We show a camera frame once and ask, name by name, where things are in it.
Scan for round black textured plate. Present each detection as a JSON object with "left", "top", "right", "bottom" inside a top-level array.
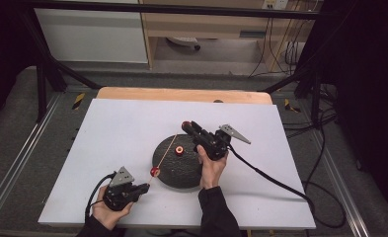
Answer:
[{"left": 151, "top": 133, "right": 205, "bottom": 191}]

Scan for person's right hand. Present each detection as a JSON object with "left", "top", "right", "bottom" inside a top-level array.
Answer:
[{"left": 195, "top": 144, "right": 230, "bottom": 191}]

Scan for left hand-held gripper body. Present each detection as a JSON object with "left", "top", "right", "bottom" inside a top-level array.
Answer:
[{"left": 102, "top": 166, "right": 140, "bottom": 212}]

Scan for white chair base with caster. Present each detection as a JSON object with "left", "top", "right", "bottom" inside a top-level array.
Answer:
[{"left": 166, "top": 37, "right": 201, "bottom": 51}]

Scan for white power strip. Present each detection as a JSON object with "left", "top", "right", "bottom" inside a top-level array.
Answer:
[{"left": 262, "top": 0, "right": 289, "bottom": 10}]

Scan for hand-held gripper black cable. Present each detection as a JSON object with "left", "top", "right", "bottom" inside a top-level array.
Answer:
[
  {"left": 84, "top": 172, "right": 117, "bottom": 225},
  {"left": 226, "top": 144, "right": 348, "bottom": 230}
]

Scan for left hand-held gripper black cable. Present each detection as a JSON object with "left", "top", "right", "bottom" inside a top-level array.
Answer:
[{"left": 84, "top": 172, "right": 117, "bottom": 225}]

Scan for hanging cables under desk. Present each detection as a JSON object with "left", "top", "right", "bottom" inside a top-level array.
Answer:
[{"left": 249, "top": 16, "right": 302, "bottom": 78}]

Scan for white cabinet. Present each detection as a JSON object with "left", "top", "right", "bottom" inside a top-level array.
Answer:
[{"left": 34, "top": 8, "right": 149, "bottom": 64}]

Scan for black metal frame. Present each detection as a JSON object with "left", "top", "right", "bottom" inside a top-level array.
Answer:
[{"left": 17, "top": 0, "right": 334, "bottom": 123}]

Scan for wooden desk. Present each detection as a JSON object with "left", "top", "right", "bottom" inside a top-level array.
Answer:
[{"left": 138, "top": 0, "right": 314, "bottom": 72}]

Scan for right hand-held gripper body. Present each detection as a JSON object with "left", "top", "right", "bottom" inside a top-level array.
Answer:
[{"left": 194, "top": 123, "right": 252, "bottom": 162}]

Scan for white board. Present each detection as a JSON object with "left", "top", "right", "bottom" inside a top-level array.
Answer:
[{"left": 38, "top": 98, "right": 317, "bottom": 230}]

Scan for person's left hand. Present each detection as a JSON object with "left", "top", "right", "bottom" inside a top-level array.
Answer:
[{"left": 91, "top": 187, "right": 135, "bottom": 231}]

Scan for wooden table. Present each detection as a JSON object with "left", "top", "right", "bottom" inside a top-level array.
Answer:
[{"left": 96, "top": 86, "right": 274, "bottom": 106}]

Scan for aluminium floor rail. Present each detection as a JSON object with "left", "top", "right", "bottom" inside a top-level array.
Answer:
[
  {"left": 0, "top": 93, "right": 63, "bottom": 225},
  {"left": 316, "top": 131, "right": 371, "bottom": 237}
]

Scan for bundle of black floor cables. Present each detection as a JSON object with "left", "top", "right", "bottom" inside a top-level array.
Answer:
[{"left": 281, "top": 82, "right": 340, "bottom": 140}]

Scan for right hand-held gripper black cable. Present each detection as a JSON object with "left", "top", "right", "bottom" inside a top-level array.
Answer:
[{"left": 226, "top": 144, "right": 348, "bottom": 230}]

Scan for thin wooden skewer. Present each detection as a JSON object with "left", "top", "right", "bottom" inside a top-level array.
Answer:
[{"left": 147, "top": 133, "right": 179, "bottom": 186}]

